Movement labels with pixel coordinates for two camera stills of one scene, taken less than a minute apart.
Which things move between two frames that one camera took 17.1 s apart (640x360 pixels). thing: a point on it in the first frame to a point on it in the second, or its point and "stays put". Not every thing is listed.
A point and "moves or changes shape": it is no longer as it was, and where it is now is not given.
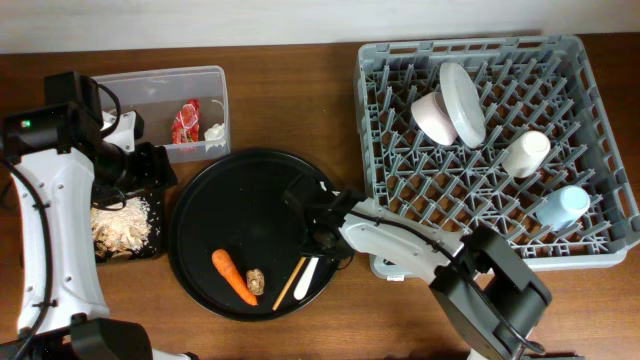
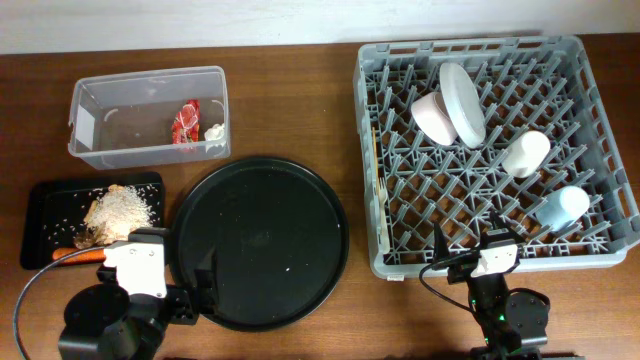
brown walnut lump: (255, 281) moves or changes shape
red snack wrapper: (185, 127) stays put
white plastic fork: (303, 283) moves or changes shape
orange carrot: (226, 265) moves or changes shape
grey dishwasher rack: (511, 134) stays put
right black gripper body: (311, 242) to (462, 271)
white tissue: (214, 133) stays put
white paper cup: (526, 154) stays put
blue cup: (563, 209) stays put
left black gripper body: (145, 171) to (178, 305)
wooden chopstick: (288, 284) to (375, 159)
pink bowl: (431, 114) stays put
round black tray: (237, 203) stays put
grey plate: (463, 106) stays put
